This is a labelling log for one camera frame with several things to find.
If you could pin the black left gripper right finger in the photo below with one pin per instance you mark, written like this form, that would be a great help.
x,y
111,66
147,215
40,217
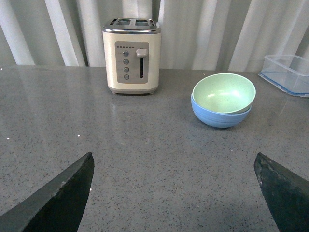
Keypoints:
x,y
286,194

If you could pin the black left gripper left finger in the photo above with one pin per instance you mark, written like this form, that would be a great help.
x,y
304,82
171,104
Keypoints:
x,y
56,207

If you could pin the blue bowl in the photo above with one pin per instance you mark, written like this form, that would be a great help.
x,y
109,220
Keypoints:
x,y
217,120

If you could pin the green bowl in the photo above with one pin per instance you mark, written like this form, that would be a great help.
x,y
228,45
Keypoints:
x,y
225,93

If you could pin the blue-rimmed container lid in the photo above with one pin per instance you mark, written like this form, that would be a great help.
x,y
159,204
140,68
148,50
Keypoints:
x,y
290,83

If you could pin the clear plastic container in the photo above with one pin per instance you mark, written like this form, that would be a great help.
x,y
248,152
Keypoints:
x,y
286,63

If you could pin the cream toaster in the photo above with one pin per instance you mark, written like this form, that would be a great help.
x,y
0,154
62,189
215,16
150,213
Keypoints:
x,y
132,49

